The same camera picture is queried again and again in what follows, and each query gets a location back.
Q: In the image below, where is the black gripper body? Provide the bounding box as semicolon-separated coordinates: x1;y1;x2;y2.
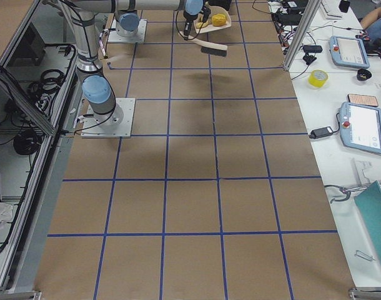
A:
198;1;211;23
183;11;194;31

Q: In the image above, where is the beige plastic dustpan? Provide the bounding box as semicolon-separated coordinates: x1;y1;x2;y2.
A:
194;6;232;34

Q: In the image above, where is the toy croissant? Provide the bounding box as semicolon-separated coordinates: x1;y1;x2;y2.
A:
195;16;210;29

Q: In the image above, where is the yellow bread roll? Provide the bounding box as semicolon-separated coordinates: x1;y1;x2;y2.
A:
211;13;227;27

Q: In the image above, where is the beige hand brush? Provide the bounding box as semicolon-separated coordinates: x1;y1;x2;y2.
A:
188;36;228;57

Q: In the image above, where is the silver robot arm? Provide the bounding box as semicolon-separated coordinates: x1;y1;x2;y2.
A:
116;0;211;40
61;1;210;124

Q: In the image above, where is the black webcam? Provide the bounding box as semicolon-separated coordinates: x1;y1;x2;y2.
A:
302;45;322;66

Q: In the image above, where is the yellow tape roll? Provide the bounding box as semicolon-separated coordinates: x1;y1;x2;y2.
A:
308;69;329;88

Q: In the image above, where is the far teach pendant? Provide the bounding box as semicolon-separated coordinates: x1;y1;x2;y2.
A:
329;36;370;69

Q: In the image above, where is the teach pendant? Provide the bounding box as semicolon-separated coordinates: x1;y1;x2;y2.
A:
329;36;370;69
339;102;381;155

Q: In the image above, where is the black power adapter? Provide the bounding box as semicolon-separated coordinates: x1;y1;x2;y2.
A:
309;126;334;139

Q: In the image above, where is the small black bowl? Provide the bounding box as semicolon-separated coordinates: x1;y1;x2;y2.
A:
356;69;372;82

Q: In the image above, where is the brown phone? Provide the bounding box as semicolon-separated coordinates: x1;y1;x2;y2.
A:
347;94;379;107

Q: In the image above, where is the near teach pendant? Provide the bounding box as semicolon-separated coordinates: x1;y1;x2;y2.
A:
339;102;381;155

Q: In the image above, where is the teal board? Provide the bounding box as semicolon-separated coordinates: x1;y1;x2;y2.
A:
355;181;381;265

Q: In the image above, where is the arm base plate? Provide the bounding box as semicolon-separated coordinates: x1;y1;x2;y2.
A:
81;98;136;138
107;19;147;44

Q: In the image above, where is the aluminium frame post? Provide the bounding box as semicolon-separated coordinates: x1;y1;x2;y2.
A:
283;0;321;71

